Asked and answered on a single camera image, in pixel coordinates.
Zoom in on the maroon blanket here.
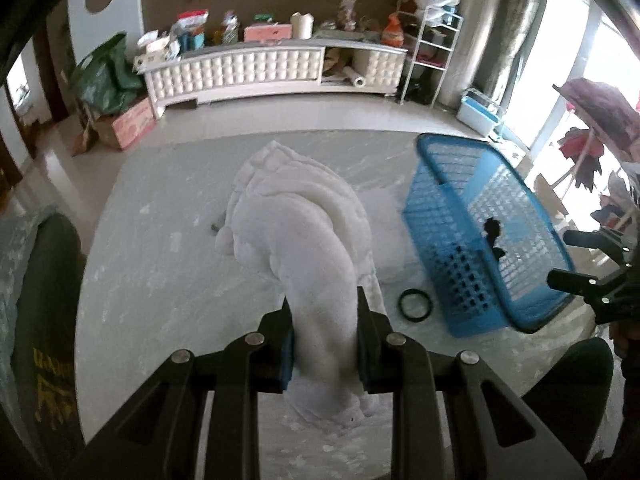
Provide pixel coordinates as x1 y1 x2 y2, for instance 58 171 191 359
557 79 640 148

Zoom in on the orange bag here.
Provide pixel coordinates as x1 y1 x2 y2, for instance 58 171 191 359
382 14 406 46

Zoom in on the black bag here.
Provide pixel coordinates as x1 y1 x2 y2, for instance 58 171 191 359
407 80 436 106

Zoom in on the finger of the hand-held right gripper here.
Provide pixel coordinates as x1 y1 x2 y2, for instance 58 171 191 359
562 230 640 263
547 262 640 325

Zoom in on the black ring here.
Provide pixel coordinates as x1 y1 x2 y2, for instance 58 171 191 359
398 288 432 323

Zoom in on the white metal rack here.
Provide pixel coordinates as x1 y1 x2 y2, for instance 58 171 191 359
397 10 463 108

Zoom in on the red white snack packet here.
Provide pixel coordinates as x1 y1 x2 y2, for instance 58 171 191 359
175 10 208 36

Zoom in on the green plastic bag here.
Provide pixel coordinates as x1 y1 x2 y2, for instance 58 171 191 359
70 34 146 116

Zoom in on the pink storage box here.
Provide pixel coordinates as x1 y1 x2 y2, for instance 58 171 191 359
244 24 293 42

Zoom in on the wooden door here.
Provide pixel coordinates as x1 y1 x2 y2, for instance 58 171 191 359
0 25 68 161

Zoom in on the grey patterned sofa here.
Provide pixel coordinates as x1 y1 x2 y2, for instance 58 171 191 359
0 205 51 411

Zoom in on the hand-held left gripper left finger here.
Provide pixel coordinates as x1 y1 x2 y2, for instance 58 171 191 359
65 297 296 480

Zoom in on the blue white mop bucket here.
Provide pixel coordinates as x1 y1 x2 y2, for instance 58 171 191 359
457 89 503 137

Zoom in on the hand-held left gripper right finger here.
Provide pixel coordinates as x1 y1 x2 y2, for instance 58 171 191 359
356 286 588 480

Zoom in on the white tufted TV cabinet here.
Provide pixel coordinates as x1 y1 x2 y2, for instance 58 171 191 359
142 42 408 120

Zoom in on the white plush towel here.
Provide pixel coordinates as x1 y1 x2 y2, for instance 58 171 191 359
215 141 386 428

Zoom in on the clear bottle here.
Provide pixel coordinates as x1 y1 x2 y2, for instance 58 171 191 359
220 12 241 45

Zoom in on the grey curtain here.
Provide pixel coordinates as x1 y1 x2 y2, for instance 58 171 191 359
482 0 556 103

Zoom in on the pink cardboard box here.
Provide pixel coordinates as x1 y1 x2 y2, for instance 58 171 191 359
95 95 156 151

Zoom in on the brown paper bag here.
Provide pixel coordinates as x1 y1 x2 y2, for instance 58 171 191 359
324 47 351 73

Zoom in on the blue plastic basket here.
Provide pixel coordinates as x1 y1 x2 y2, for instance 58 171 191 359
402 132 578 338

